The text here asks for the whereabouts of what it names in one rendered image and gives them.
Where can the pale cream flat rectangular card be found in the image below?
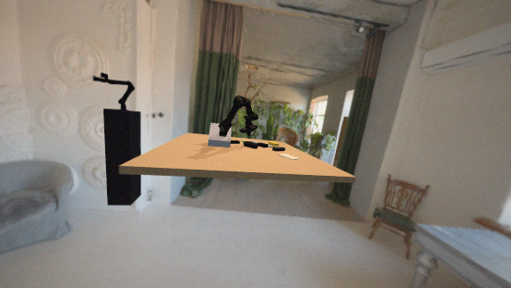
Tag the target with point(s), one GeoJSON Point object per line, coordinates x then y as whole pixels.
{"type": "Point", "coordinates": [289, 156]}

